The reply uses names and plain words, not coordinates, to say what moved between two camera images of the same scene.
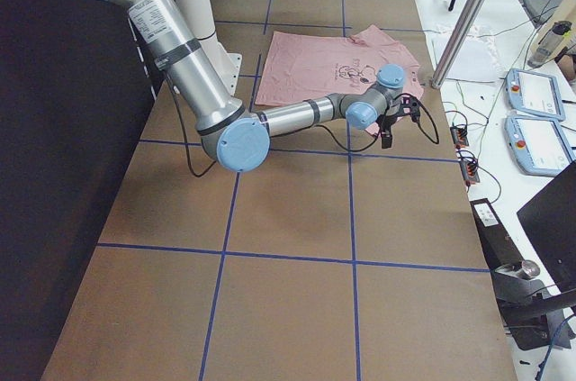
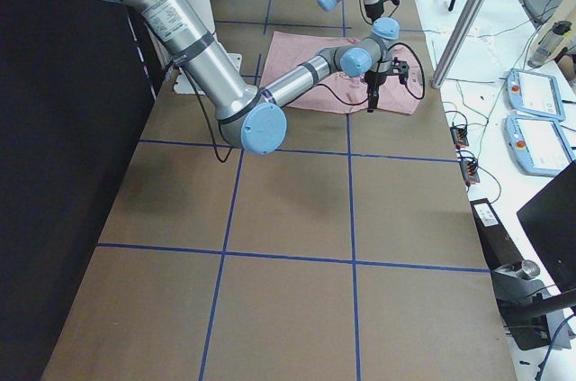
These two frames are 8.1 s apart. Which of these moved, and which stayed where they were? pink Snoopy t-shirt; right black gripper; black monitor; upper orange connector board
Moved: right black gripper
Stayed: upper orange connector board; pink Snoopy t-shirt; black monitor
